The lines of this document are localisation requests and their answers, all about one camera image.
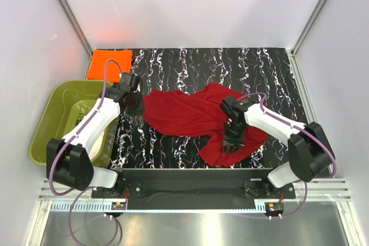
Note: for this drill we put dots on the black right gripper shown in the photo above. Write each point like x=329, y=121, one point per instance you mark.
x=234, y=143

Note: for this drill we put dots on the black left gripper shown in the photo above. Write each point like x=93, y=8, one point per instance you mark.
x=140, y=109

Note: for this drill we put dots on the red t shirt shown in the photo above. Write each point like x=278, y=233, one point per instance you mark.
x=175, y=113

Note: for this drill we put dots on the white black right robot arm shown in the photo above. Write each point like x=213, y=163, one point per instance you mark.
x=309, y=150

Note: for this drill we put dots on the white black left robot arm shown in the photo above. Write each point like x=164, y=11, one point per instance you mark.
x=68, y=164

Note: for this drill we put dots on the folded orange t shirt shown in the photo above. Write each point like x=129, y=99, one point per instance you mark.
x=99, y=60

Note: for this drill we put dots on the olive green plastic bin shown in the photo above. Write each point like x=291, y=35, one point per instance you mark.
x=68, y=104

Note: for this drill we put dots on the right orange connector block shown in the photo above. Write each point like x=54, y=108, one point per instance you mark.
x=274, y=207

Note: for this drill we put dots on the orange connector block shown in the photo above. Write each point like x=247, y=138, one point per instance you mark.
x=274, y=207
x=118, y=206

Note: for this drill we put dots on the left orange connector block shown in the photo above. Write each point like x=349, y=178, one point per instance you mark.
x=118, y=206

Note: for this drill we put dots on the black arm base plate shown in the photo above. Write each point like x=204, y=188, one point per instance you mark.
x=193, y=203

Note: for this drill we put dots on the aluminium frame rail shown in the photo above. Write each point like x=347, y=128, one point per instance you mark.
x=320, y=189

